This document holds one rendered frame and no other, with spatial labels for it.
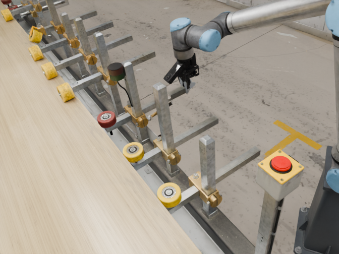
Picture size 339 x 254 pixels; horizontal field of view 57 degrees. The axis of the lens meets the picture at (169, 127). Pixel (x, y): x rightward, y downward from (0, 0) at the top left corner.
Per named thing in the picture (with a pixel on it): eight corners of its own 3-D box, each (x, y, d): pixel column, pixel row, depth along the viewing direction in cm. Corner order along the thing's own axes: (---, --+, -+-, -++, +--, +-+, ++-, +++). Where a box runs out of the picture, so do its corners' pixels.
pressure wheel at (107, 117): (115, 125, 148) (109, 107, 141) (123, 135, 143) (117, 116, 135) (100, 133, 146) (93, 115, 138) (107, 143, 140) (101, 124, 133)
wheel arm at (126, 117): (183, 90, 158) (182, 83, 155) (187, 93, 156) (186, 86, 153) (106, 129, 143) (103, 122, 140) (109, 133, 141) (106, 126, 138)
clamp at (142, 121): (134, 110, 151) (132, 102, 148) (149, 124, 143) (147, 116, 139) (124, 115, 149) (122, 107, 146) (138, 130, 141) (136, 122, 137)
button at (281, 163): (279, 157, 71) (280, 152, 70) (294, 168, 68) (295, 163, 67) (267, 166, 69) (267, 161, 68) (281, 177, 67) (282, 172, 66)
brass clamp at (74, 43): (73, 38, 193) (71, 30, 190) (81, 46, 185) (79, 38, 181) (64, 42, 191) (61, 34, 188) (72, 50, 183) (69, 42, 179)
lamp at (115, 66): (129, 103, 139) (118, 60, 124) (135, 109, 135) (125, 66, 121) (117, 108, 137) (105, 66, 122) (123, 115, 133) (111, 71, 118)
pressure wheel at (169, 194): (162, 199, 115) (158, 180, 108) (184, 201, 114) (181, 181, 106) (159, 219, 110) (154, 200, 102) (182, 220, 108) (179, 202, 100)
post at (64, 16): (89, 81, 207) (64, 10, 175) (91, 83, 205) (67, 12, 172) (84, 83, 206) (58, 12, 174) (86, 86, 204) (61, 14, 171)
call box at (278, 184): (275, 170, 77) (279, 148, 72) (298, 188, 73) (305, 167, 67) (254, 184, 75) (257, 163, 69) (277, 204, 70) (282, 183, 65)
